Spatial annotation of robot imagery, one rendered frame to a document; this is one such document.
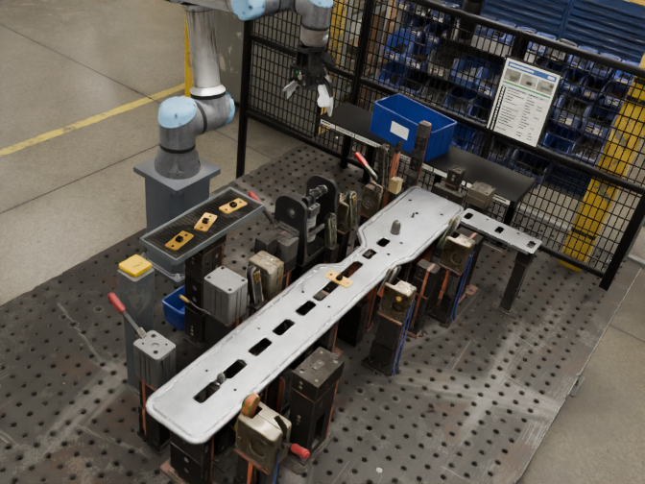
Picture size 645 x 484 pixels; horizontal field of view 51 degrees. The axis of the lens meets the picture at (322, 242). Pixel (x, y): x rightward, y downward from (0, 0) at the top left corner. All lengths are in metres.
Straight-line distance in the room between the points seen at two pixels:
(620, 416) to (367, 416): 1.64
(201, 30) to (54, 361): 1.10
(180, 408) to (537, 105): 1.70
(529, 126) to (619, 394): 1.46
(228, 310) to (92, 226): 2.19
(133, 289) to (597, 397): 2.35
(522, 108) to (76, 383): 1.82
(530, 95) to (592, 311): 0.84
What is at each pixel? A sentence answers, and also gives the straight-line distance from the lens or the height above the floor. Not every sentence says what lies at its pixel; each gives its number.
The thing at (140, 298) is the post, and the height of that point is 1.08.
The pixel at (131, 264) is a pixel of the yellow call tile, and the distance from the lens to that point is 1.82.
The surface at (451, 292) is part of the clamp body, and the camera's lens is 2.38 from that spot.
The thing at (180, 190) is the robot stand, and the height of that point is 1.09.
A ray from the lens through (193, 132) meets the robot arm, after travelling 2.22.
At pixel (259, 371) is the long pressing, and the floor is 1.00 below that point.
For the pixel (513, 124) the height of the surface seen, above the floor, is 1.21.
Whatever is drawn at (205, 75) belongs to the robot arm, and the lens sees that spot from 2.25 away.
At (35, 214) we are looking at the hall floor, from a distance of 4.08.
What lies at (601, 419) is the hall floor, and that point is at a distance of 3.41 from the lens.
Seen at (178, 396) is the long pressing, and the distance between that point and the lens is 1.71.
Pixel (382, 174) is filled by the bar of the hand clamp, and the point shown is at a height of 1.12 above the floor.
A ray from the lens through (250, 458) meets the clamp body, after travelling 1.67.
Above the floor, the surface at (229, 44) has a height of 0.57.
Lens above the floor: 2.30
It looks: 36 degrees down
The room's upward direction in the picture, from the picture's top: 9 degrees clockwise
